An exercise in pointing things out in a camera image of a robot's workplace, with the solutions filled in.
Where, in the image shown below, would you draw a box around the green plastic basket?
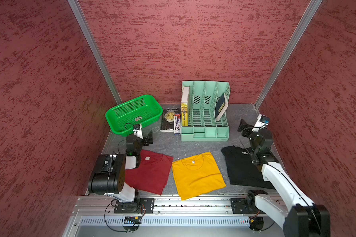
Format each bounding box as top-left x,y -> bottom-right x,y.
105,95 -> 163,137

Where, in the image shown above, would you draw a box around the red t-shirt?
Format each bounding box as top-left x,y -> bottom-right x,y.
125,150 -> 174,195

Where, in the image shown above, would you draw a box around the black t-shirt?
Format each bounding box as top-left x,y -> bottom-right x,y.
221,146 -> 274,189

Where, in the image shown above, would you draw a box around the yellow t-shirt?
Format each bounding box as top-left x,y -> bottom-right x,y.
172,152 -> 226,200

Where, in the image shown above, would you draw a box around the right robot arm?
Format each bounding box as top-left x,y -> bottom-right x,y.
238,115 -> 331,237

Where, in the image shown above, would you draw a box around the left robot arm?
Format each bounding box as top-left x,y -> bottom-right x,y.
88,131 -> 153,206

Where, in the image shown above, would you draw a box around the black moon book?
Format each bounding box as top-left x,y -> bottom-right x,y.
160,108 -> 181,132

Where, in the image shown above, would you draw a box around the dark green notebook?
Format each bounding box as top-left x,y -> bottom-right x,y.
215,93 -> 228,121

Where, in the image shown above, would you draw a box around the pencil box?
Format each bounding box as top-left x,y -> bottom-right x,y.
174,114 -> 181,135

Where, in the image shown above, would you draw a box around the mint green file organizer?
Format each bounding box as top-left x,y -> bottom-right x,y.
181,81 -> 230,142

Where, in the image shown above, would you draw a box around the yellow book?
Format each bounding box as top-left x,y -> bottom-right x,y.
181,86 -> 190,126

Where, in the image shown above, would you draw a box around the right corner metal profile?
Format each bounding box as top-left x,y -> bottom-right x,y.
254,0 -> 322,110

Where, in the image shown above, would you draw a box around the corner metal profile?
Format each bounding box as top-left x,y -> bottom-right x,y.
254,0 -> 322,110
68,0 -> 122,104

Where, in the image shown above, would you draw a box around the left corner metal profile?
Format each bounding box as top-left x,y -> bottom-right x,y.
68,0 -> 122,104

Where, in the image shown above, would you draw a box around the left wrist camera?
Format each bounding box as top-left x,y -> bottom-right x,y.
133,124 -> 143,139

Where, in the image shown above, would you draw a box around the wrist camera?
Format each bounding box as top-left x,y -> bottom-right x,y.
133,124 -> 143,139
252,114 -> 270,132

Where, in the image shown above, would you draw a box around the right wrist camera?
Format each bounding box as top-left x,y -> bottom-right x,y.
252,114 -> 270,132

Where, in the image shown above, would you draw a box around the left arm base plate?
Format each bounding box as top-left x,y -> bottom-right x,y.
111,197 -> 155,214

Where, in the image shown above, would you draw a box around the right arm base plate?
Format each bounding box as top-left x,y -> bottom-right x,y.
230,198 -> 257,214

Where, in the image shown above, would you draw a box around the aluminium rail frame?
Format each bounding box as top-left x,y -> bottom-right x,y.
63,194 -> 284,237

